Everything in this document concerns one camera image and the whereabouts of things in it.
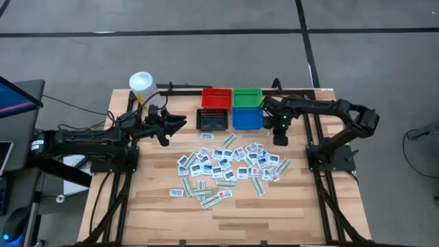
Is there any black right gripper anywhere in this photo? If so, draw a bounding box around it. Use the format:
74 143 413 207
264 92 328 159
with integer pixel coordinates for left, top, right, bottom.
262 97 292 148

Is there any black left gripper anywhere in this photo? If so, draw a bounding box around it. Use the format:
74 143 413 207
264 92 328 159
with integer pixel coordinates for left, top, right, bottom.
132 105 188 148

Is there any blue plastic basket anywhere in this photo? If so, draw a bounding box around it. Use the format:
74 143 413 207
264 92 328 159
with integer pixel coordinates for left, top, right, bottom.
231 106 265 131

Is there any green plastic basket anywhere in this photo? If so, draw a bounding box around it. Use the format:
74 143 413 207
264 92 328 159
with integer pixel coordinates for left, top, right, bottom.
232 88 264 108

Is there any black plastic basket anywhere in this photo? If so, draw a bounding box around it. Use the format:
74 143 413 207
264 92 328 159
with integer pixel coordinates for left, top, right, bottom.
195 108 230 132

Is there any red plastic basket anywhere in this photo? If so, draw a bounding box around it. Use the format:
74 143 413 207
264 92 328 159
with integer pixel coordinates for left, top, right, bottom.
201 88 233 110

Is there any white wipes canister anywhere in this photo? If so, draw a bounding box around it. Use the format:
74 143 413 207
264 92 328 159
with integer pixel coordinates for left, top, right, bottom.
128 71 165 110

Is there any white paper sheet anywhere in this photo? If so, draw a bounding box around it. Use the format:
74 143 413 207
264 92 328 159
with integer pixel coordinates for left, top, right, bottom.
62 154 93 196

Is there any black support beam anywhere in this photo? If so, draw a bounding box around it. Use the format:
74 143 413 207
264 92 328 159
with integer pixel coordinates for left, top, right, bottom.
27 156 93 188

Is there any grey metal stand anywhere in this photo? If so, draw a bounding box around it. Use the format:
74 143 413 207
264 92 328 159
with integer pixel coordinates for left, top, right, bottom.
407 119 439 141

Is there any grey workstation cart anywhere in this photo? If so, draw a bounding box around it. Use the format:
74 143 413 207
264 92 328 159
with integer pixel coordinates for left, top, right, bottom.
0 79 46 247

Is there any black computer monitor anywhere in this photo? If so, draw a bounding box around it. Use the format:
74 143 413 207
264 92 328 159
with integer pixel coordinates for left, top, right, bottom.
0 75 44 119

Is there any black left camera cable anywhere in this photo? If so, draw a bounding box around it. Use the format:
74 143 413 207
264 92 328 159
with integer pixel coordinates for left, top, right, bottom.
135 91 169 119

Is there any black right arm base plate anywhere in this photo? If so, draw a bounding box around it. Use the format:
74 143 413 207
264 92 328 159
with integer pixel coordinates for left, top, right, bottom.
306 143 357 172

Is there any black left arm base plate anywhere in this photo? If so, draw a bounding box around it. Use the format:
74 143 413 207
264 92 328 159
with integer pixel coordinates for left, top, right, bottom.
89 145 140 174

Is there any black floor cable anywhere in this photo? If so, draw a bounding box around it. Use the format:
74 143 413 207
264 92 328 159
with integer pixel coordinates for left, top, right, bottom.
401 128 439 180
43 94 114 117

